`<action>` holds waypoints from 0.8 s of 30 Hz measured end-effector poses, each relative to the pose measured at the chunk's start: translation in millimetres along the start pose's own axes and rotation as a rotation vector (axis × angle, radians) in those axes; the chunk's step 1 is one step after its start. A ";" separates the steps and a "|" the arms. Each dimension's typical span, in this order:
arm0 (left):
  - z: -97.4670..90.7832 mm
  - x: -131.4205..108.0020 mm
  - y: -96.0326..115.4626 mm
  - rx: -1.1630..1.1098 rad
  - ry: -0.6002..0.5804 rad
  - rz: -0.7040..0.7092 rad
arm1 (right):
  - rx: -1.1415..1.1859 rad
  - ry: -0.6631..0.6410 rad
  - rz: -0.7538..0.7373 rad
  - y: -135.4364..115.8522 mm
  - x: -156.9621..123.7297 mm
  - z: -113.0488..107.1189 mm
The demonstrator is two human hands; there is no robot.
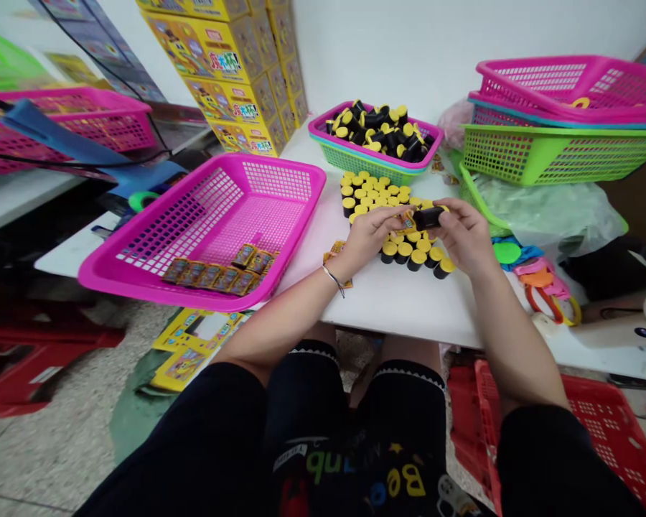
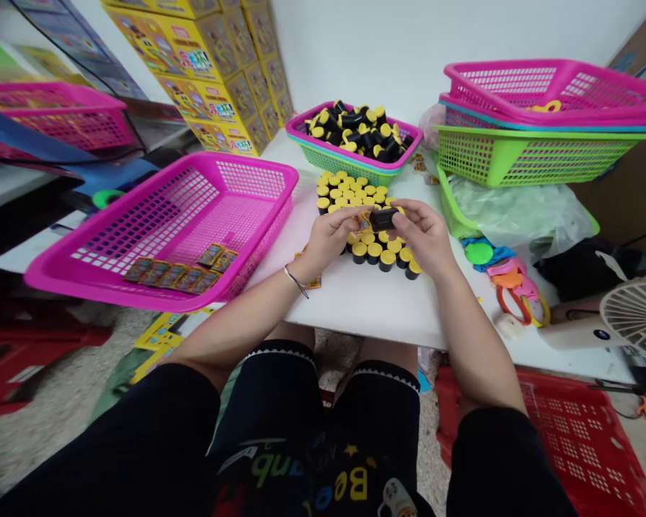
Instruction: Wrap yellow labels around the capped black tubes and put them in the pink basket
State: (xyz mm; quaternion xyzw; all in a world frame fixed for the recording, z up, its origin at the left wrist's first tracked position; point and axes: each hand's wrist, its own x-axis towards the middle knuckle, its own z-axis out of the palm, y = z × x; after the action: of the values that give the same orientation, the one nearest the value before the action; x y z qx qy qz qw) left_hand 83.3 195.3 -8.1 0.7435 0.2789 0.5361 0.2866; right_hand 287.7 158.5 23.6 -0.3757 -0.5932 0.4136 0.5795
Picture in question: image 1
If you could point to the person's legs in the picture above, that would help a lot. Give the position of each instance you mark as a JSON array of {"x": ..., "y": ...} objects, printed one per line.
[{"x": 204, "y": 447}]

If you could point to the stack of pink blue green baskets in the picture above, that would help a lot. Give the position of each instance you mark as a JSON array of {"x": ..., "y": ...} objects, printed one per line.
[{"x": 350, "y": 153}]

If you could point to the green tape roll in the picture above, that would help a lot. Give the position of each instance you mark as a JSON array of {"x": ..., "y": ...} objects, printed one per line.
[{"x": 142, "y": 201}]

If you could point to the large empty-looking pink plastic basket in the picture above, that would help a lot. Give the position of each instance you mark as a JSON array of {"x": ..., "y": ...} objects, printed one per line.
[{"x": 231, "y": 215}]

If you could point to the clear plastic bag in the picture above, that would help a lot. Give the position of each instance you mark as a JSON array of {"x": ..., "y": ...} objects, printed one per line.
[{"x": 554, "y": 212}]

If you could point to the pink mesh basket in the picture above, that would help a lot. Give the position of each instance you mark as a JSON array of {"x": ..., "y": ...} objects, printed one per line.
[{"x": 565, "y": 81}]

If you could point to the small colourful sticker label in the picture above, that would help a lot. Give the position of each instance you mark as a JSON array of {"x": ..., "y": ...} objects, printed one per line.
[{"x": 406, "y": 223}]

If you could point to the row of colourful labelled cylinders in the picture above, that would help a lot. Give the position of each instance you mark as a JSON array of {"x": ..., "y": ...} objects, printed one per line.
[{"x": 221, "y": 274}]

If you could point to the pink basket with yellow contents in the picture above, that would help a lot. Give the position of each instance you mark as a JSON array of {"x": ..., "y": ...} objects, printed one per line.
[{"x": 91, "y": 118}]

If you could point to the person's body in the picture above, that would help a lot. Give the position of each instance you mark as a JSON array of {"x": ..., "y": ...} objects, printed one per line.
[{"x": 355, "y": 474}]

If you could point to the red plastic crate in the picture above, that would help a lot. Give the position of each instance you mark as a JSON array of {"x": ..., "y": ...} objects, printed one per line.
[{"x": 597, "y": 420}]

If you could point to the pile of loose black cylinders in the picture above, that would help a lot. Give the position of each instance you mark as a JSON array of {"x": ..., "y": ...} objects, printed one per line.
[{"x": 379, "y": 129}]

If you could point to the person's right hand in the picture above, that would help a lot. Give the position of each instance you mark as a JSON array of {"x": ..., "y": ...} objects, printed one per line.
[{"x": 471, "y": 239}]

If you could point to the single black plastic cylinder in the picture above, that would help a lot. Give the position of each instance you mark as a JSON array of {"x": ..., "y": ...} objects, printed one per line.
[{"x": 428, "y": 217}]

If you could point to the scattered small sticker sheets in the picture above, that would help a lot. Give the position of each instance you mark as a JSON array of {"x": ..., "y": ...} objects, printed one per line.
[{"x": 444, "y": 169}]

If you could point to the pink plastic bag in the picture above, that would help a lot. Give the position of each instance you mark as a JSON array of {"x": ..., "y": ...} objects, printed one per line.
[{"x": 456, "y": 123}]

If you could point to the person's left hand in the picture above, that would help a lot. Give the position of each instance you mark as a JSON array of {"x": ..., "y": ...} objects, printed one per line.
[{"x": 369, "y": 237}]

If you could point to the red plastic stool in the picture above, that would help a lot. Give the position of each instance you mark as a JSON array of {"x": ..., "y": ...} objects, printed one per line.
[{"x": 37, "y": 366}]

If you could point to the bright green plastic basket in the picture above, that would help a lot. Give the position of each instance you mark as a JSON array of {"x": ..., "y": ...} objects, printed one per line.
[{"x": 5, "y": 56}]

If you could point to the green cloth sack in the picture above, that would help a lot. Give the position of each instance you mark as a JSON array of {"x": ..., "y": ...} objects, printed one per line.
[{"x": 134, "y": 409}]

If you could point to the stack of yellow printed cartons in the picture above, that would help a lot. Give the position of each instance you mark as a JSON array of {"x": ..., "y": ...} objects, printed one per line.
[{"x": 226, "y": 70}]

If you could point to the green round plastic lid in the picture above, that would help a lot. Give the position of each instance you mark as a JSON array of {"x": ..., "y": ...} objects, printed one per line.
[{"x": 507, "y": 252}]

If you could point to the group of yellow-capped black cylinders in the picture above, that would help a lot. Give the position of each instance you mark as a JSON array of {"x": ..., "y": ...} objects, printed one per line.
[{"x": 377, "y": 194}]

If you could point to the pink basket with blue rim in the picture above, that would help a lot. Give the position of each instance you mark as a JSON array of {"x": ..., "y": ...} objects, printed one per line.
[{"x": 495, "y": 114}]

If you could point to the green basket holding plastic bag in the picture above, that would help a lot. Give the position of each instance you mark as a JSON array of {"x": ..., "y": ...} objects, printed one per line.
[{"x": 471, "y": 196}]

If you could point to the flattened yellow printed cartons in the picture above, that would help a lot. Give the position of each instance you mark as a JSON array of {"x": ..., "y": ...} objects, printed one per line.
[{"x": 194, "y": 344}]

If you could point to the black bag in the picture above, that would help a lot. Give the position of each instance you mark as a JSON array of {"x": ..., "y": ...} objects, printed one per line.
[{"x": 608, "y": 266}]

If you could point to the green mesh basket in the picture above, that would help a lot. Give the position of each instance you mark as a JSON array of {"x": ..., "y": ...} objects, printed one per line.
[{"x": 560, "y": 153}]

